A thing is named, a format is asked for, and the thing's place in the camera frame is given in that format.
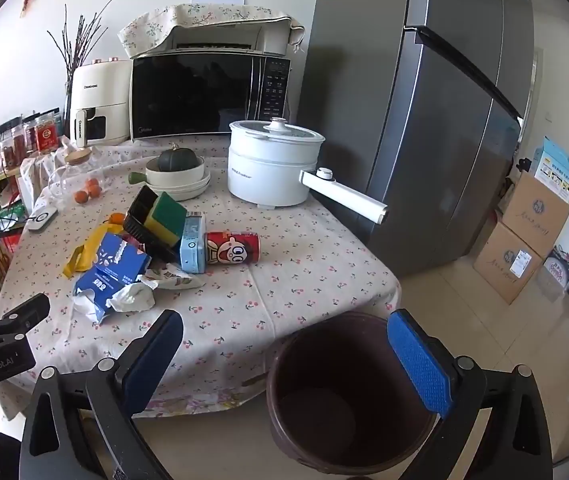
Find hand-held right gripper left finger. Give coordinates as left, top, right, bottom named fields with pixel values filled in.
left=18, top=309, right=185, bottom=480

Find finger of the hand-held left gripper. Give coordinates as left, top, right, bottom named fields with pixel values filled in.
left=0, top=293, right=52, bottom=340

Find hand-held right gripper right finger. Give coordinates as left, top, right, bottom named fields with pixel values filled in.
left=387, top=309, right=555, bottom=480

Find white tissue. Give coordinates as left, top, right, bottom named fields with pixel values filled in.
left=106, top=282, right=156, bottom=313

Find snack wrapper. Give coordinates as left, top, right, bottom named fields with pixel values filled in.
left=139, top=265, right=206, bottom=292

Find yellow wrapper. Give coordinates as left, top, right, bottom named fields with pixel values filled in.
left=62, top=223, right=115, bottom=278

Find brown trash bin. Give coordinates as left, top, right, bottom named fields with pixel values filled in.
left=266, top=311, right=465, bottom=476

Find blue paper carton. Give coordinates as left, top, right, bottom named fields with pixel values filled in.
left=73, top=232, right=152, bottom=325

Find light blue tin box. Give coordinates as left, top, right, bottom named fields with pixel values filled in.
left=179, top=211, right=208, bottom=274

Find red drink can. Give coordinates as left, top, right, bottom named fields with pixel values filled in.
left=206, top=231, right=261, bottom=266

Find black plastic tray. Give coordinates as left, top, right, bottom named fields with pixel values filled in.
left=123, top=186, right=190, bottom=263

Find green and yellow sponge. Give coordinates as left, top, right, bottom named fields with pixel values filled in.
left=145, top=191, right=188, bottom=241

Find white oval device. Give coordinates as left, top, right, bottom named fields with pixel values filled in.
left=27, top=205, right=58, bottom=232

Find white paper bag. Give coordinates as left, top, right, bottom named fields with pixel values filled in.
left=17, top=157, right=51, bottom=213

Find glass jar with cork lid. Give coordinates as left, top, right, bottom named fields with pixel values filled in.
left=48, top=149, right=108, bottom=206

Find floral tablecloth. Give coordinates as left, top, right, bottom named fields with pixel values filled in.
left=2, top=127, right=402, bottom=418

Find red spice jar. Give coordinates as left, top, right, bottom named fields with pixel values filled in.
left=34, top=112, right=60, bottom=156
left=23, top=120, right=40, bottom=153
left=0, top=132, right=25, bottom=168

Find white shallow bowl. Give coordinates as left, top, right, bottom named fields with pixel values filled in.
left=147, top=170, right=212, bottom=202

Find dark green squash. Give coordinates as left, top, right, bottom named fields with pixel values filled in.
left=158, top=145, right=200, bottom=173

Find white electric pot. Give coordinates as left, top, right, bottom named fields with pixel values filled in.
left=228, top=117, right=389, bottom=224

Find grey refrigerator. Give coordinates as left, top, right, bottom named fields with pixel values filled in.
left=299, top=0, right=538, bottom=277

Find light blue printed box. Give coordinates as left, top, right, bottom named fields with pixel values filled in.
left=535, top=136, right=569, bottom=204

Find cream air fryer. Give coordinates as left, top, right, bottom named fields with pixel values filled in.
left=67, top=57, right=132, bottom=148

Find black microwave oven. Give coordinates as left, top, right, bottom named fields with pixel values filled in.
left=129, top=27, right=293, bottom=143

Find dried twigs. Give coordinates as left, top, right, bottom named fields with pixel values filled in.
left=47, top=0, right=115, bottom=93

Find white bowl with green handle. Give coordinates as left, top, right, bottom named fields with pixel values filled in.
left=128, top=155, right=206, bottom=186

